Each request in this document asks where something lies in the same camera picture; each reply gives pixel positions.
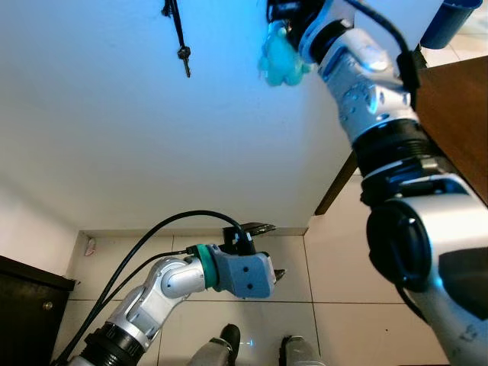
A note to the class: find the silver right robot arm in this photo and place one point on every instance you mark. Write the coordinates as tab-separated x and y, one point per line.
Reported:
427	229

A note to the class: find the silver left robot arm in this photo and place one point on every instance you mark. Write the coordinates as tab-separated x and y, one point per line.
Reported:
152	293

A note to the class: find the grey robot left leg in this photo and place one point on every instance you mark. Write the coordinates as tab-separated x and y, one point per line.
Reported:
217	349

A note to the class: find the small pink scrap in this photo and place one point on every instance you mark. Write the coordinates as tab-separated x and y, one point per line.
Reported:
90	246

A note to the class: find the blue plastic bucket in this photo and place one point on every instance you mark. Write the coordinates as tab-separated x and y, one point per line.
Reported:
450	23

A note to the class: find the dark brown wooden table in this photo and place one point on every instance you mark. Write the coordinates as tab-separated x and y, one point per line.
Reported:
457	114

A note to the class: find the dark wooden cabinet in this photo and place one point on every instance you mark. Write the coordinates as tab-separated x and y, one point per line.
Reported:
27	320

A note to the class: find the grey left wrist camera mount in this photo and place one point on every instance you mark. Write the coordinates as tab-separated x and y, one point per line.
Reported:
248	276

